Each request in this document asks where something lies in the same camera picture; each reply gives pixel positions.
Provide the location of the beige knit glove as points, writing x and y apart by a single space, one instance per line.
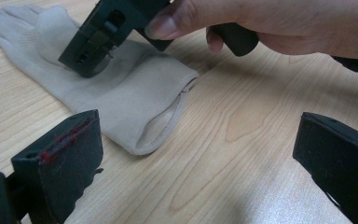
136 93

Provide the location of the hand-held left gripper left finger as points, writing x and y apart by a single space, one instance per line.
62 168

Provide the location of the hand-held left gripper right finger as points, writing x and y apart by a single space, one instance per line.
345 161

